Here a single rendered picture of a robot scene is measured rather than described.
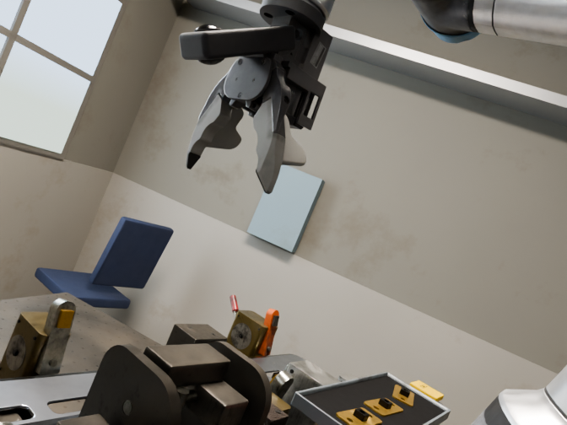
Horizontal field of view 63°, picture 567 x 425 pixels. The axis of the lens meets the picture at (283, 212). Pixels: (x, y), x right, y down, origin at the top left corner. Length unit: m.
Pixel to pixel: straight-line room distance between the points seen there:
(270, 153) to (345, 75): 2.84
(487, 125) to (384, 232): 0.91
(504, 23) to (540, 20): 0.04
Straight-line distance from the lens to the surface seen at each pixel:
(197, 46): 0.46
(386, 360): 3.10
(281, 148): 0.45
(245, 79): 0.51
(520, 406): 0.32
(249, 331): 1.37
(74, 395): 0.85
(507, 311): 3.11
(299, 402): 0.70
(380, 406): 0.82
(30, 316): 0.95
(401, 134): 3.12
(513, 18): 0.56
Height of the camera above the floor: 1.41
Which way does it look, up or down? 1 degrees down
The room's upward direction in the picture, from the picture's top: 23 degrees clockwise
